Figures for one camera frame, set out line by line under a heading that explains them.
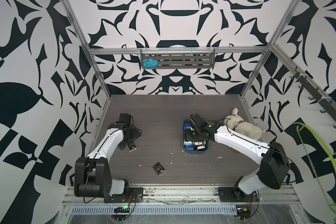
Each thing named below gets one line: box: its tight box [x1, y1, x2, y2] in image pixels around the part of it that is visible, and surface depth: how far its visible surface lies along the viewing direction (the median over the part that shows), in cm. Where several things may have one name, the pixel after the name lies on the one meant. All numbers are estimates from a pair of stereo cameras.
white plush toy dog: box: [223, 107, 266, 141], surface depth 93 cm
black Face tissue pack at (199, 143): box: [194, 141, 204, 146], surface depth 89 cm
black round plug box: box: [237, 207, 252, 221], surface depth 73 cm
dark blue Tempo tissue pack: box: [185, 144, 194, 150], surface depth 90 cm
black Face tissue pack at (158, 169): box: [152, 161, 166, 177], surface depth 83 cm
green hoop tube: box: [293, 121, 336, 222], surface depth 64 cm
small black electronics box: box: [113, 205, 131, 213], surface depth 74 cm
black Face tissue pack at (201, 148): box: [196, 145, 206, 151], surface depth 87 cm
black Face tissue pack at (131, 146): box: [126, 142, 137, 153], surface depth 91 cm
